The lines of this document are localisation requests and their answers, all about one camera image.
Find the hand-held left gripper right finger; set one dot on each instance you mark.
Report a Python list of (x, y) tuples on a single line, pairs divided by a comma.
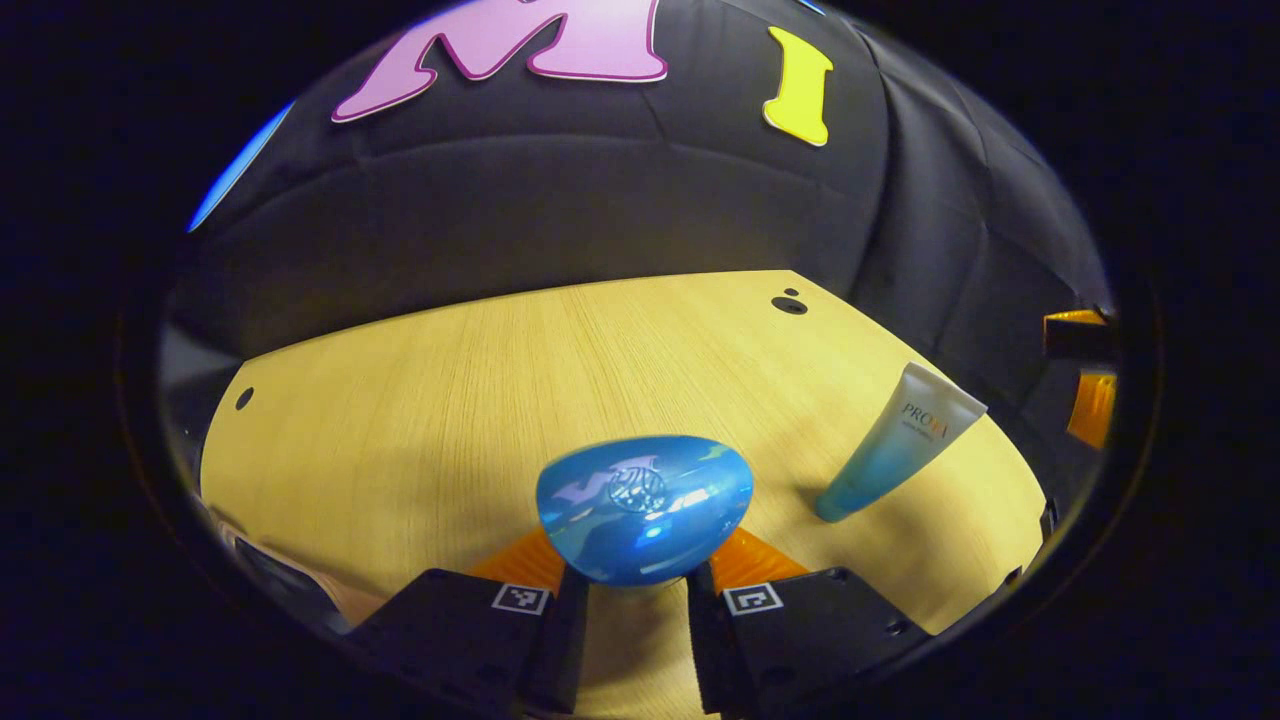
[(705, 650)]

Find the blue cap bottle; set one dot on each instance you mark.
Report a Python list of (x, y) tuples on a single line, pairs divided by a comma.
[(640, 510)]

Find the blue and white tube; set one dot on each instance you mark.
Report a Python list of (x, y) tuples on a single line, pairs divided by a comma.
[(890, 450)]

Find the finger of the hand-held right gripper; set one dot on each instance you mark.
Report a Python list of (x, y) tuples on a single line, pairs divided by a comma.
[(1078, 338), (1092, 410)]

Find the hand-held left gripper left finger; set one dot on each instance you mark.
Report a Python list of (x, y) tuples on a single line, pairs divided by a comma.
[(565, 650)]

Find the black backdrop cloth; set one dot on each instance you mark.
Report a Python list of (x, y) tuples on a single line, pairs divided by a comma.
[(600, 200)]

